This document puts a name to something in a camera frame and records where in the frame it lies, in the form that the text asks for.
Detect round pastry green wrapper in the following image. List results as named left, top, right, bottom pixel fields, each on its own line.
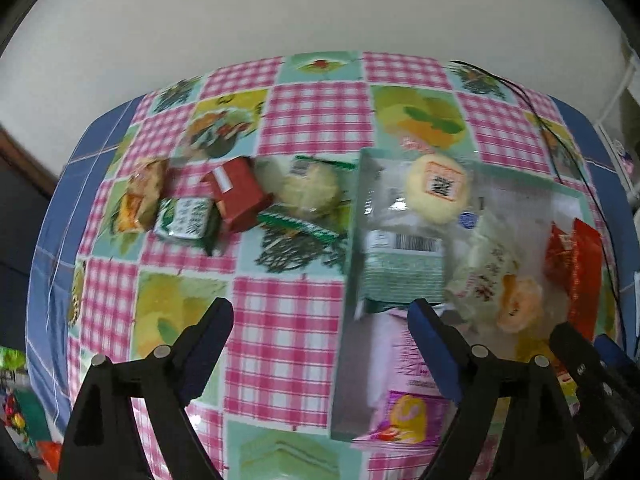
left=255, top=155, right=358, bottom=246

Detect wrapped round yellow pastry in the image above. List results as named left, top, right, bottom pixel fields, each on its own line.
left=367, top=152, right=481, bottom=231

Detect red snack box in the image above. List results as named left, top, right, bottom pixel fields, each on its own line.
left=200, top=156, right=275, bottom=235

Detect brown wooden frame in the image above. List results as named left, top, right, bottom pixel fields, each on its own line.
left=0, top=125, right=58, bottom=196

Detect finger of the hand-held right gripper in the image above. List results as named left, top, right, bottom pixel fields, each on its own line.
left=549, top=322, right=633, bottom=461
left=595, top=334, right=640, bottom=411

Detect orange yellow snack packet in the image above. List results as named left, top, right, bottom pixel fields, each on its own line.
left=111, top=157, right=171, bottom=235

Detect purple snack packet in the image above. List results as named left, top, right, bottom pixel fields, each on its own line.
left=350, top=310, right=458, bottom=450

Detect clear plastic tray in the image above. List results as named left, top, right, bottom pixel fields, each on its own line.
left=330, top=147, right=621, bottom=443

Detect green printed bag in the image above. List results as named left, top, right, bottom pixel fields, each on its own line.
left=0, top=346, right=28, bottom=386

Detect green white snack packet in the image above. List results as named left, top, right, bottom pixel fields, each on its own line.
left=152, top=196, right=221, bottom=256

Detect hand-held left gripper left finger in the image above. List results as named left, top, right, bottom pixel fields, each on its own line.
left=59, top=297, right=235, bottom=480

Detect green barcode snack packet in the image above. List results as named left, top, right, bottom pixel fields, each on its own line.
left=357, top=227, right=447, bottom=313

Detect cream calligraphy snack packet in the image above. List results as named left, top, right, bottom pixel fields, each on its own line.
left=445, top=212, right=521, bottom=323

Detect peach pastry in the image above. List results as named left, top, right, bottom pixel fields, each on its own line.
left=496, top=275, right=545, bottom=333

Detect white rack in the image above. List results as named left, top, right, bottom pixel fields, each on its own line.
left=595, top=30, right=640, bottom=211

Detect black cable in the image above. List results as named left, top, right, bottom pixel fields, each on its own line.
left=450, top=60, right=626, bottom=346

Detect red patterned snack packet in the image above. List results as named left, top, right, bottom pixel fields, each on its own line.
left=567, top=217, right=604, bottom=343

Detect dark cabinet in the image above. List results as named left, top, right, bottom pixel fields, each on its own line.
left=0, top=160, right=51, bottom=351

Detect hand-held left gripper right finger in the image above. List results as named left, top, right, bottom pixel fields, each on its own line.
left=407, top=298, right=586, bottom=480

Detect orange plastic bag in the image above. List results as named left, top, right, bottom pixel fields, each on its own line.
left=37, top=440, right=63, bottom=472

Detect blue plaid cloth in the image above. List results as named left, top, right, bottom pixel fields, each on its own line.
left=25, top=97, right=640, bottom=436

